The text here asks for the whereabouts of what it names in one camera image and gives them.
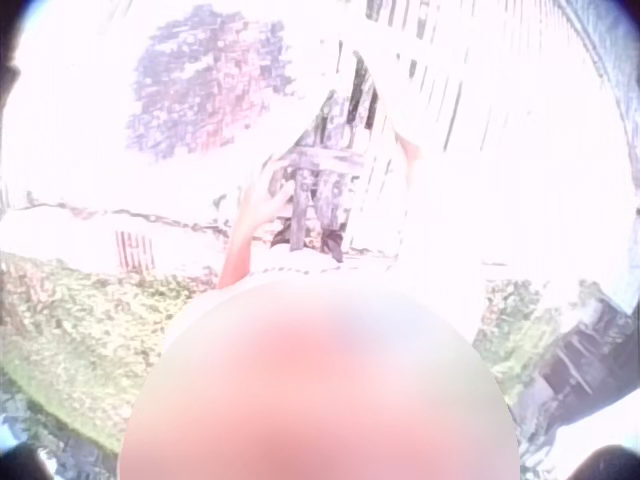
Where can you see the person's left hand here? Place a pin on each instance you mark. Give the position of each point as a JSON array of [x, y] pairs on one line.
[[262, 197]]

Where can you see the purple flowering bush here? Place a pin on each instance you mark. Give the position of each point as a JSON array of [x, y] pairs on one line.
[[210, 80]]

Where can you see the small red slatted crate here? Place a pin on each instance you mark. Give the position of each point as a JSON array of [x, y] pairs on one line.
[[134, 251]]

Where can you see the dark stone structure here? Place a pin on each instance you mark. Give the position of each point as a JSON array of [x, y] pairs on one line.
[[580, 350]]

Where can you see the weathered wooden frame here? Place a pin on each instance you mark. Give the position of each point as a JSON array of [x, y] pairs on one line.
[[322, 160]]

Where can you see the white slatted fence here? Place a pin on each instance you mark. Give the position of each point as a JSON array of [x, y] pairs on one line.
[[445, 95]]

